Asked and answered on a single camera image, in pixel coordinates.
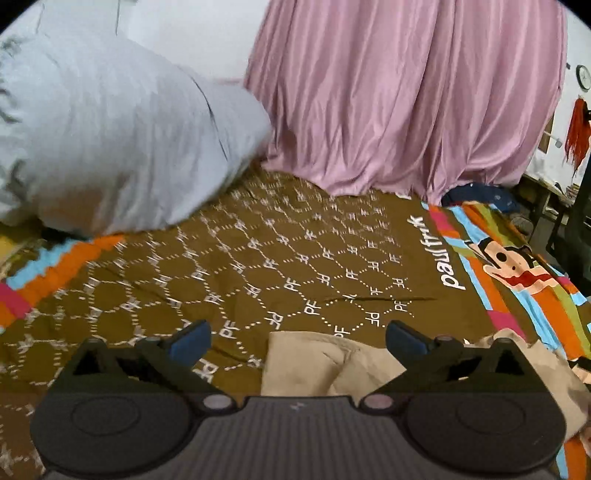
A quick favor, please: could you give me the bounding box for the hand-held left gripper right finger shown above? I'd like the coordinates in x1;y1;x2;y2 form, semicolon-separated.
362;319;542;412

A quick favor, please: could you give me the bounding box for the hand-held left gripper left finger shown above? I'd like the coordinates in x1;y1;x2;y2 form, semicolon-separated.
53;319;232;414

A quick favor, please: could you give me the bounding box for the beige hooded zip jacket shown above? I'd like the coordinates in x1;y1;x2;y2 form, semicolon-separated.
261;328;589;439

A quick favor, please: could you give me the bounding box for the brown colourful printed blanket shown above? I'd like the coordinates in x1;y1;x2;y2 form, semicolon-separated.
0;171;591;480

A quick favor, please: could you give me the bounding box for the dark blue backpack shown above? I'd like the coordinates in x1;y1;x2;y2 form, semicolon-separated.
441;182;522;213

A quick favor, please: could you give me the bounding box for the black mesh office chair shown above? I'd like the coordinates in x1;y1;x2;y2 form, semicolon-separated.
566;178;591;296

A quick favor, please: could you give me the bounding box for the wooden desk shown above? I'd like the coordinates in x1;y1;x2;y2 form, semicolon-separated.
522;170;578;250

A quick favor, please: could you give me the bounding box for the grey bundled duvet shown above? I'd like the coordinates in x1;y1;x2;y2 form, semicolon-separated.
0;31;273;238

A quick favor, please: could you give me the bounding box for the pink curtain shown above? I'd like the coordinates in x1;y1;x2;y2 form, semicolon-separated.
245;0;568;197

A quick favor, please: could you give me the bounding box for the red hanging item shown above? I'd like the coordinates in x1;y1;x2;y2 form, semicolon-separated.
564;96;591;178

